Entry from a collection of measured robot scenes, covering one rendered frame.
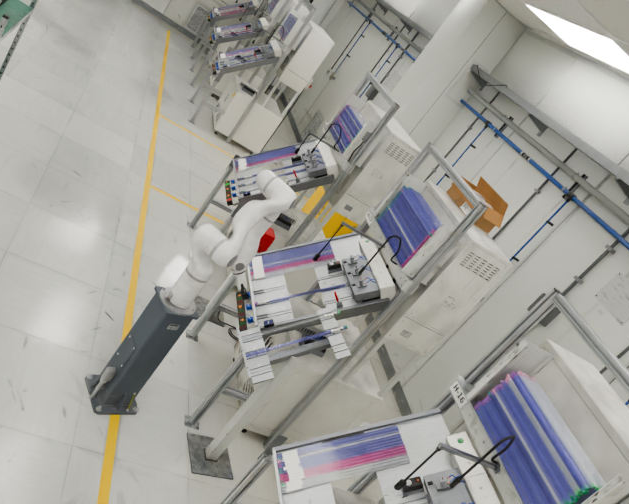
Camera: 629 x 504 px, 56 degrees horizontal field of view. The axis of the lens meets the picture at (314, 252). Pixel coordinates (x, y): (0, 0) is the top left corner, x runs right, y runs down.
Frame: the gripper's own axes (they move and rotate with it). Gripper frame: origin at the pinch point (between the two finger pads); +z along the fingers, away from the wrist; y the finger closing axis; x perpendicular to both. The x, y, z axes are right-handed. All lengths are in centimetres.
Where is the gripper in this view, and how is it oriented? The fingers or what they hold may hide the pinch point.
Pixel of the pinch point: (244, 292)
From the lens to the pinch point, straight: 320.2
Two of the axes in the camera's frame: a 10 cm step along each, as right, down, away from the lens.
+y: 1.7, 5.4, -8.3
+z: 1.4, 8.2, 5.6
